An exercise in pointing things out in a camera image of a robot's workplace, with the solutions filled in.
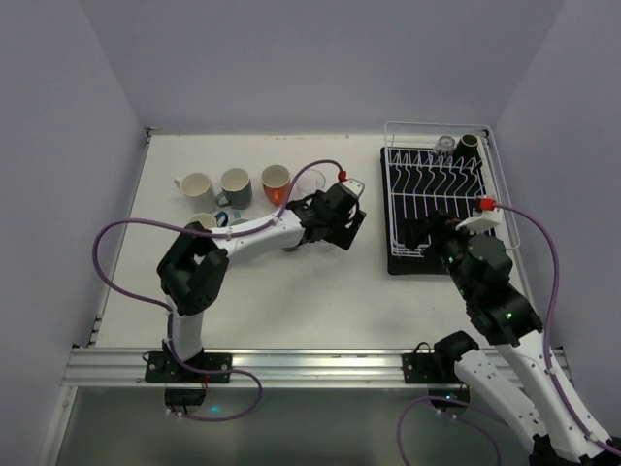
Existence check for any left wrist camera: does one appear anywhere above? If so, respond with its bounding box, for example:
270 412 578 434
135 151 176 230
340 179 365 199

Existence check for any purple cable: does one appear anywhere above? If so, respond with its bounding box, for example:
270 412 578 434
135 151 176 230
91 158 350 421
397 196 612 466

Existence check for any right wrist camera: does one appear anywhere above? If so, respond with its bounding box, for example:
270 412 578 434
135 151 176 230
456 209 503 234

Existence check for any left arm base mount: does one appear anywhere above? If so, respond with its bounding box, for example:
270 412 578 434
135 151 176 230
142 344 233 415

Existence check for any white wire dish rack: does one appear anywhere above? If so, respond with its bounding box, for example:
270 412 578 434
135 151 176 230
380 121 510 260

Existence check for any clear plastic glass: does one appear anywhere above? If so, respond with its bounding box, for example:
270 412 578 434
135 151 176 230
295 168 326 197

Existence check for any white mug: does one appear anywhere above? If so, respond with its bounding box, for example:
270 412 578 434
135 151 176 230
174 172 216 213

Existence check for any aluminium rail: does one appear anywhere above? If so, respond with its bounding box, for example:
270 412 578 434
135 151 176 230
60 347 569 389

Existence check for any orange mug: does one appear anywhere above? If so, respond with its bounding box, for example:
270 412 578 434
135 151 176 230
261 165 290 207

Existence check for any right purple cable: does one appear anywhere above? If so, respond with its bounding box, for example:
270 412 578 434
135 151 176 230
397 196 612 466

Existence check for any black drip tray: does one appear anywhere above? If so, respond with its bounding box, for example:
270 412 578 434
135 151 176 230
379 147 486 276

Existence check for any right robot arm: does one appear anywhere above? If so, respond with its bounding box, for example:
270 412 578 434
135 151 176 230
400 198 620 465

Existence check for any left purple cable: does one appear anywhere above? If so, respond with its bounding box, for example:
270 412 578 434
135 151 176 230
91 158 350 421

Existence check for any black mug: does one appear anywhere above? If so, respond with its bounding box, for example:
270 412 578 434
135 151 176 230
452 133 479 160

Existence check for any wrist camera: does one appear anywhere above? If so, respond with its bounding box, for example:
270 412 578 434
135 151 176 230
340 179 365 199
456 209 503 234

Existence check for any dark blue mug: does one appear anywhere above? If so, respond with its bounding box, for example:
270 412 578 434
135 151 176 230
185 211 229 230

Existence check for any grey-blue mug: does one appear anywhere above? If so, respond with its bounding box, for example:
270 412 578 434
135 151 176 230
215 168 252 210

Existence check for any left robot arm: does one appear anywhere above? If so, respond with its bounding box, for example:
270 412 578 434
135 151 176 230
157 179 366 362

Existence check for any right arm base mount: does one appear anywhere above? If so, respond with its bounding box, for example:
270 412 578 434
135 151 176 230
401 331 479 412

